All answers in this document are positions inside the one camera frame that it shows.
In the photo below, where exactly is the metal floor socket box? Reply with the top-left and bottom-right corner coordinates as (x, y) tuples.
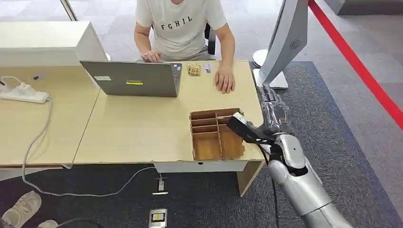
(148, 208), (168, 228)

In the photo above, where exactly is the grey platform base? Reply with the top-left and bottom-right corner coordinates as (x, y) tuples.
(323, 0), (403, 16)

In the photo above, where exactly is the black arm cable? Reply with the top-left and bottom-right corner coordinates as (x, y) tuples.
(257, 144), (281, 228)

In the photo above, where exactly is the person's right hand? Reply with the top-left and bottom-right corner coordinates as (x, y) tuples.
(140, 50), (163, 63)

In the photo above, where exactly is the person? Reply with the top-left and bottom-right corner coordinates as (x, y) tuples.
(134, 0), (236, 63)

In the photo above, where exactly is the small wooden card holder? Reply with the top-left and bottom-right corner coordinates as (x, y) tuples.
(186, 63), (202, 77)

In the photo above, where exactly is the white power strip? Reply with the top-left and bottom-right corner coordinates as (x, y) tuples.
(0, 76), (51, 104)

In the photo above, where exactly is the person's hand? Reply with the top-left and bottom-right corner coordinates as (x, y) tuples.
(214, 65), (236, 95)
(140, 50), (163, 63)

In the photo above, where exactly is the compartmented wooden box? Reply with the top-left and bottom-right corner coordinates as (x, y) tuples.
(189, 108), (246, 162)

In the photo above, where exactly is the black office chair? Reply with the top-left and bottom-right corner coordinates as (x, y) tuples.
(204, 22), (217, 56)

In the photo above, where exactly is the white cabinet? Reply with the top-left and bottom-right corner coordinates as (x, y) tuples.
(0, 21), (110, 68)

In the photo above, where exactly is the pale wooden desk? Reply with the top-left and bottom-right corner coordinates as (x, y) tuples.
(0, 65), (102, 169)
(72, 60), (265, 198)

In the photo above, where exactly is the metal pole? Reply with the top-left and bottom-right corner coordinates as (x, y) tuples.
(60, 0), (79, 22)

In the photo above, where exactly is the grey laptop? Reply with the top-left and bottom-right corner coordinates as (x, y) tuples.
(80, 60), (183, 98)

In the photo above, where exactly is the person's left hand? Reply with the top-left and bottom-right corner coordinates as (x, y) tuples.
(214, 65), (236, 95)

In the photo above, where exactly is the beige shoe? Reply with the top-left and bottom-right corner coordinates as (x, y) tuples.
(37, 219), (59, 228)
(0, 190), (42, 228)

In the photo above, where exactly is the grey power cable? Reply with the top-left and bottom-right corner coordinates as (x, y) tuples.
(21, 99), (163, 198)

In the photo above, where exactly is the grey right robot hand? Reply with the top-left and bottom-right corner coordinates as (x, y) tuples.
(258, 84), (294, 138)

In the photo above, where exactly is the dark grey carpet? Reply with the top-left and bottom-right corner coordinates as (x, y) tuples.
(0, 61), (403, 228)

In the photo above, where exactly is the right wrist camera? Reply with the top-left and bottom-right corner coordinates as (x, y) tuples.
(226, 112), (275, 146)

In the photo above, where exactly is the white kiosk stand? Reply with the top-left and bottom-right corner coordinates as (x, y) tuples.
(252, 0), (309, 90)

